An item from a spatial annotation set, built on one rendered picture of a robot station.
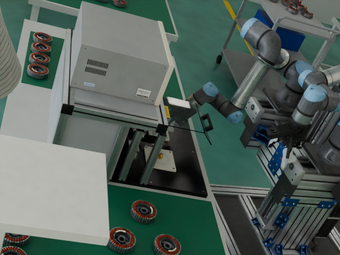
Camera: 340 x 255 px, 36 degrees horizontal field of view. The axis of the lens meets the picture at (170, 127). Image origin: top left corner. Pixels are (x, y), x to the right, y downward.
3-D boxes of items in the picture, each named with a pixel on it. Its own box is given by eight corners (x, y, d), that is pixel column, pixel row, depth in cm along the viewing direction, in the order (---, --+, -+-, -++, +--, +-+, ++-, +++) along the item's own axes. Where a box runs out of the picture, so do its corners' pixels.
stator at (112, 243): (136, 254, 205) (139, 248, 203) (109, 254, 200) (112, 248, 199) (129, 232, 214) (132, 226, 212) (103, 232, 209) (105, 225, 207)
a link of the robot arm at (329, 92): (333, 84, 215) (313, 82, 209) (350, 99, 207) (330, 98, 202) (324, 99, 219) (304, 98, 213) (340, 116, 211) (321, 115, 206)
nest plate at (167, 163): (171, 153, 265) (172, 151, 265) (175, 172, 253) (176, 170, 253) (142, 147, 261) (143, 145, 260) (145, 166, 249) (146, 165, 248)
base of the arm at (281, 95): (292, 95, 306) (300, 81, 301) (304, 110, 294) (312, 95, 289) (271, 91, 300) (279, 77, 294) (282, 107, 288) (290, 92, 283)
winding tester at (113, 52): (149, 57, 263) (162, 21, 253) (159, 106, 229) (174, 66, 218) (71, 39, 252) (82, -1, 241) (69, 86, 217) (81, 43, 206)
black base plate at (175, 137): (185, 120, 300) (186, 117, 299) (206, 198, 249) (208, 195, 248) (104, 102, 286) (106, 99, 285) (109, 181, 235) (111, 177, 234)
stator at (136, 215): (130, 222, 218) (132, 216, 216) (128, 203, 227) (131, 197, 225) (156, 226, 222) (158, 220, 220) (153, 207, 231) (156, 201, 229)
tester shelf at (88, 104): (149, 56, 275) (152, 49, 273) (165, 134, 221) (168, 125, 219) (65, 35, 262) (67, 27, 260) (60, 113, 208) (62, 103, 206)
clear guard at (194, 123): (202, 115, 258) (206, 105, 255) (211, 145, 238) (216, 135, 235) (138, 101, 248) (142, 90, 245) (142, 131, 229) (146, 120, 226)
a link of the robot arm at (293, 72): (297, 93, 285) (308, 72, 278) (279, 79, 292) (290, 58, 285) (309, 91, 293) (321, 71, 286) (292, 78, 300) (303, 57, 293)
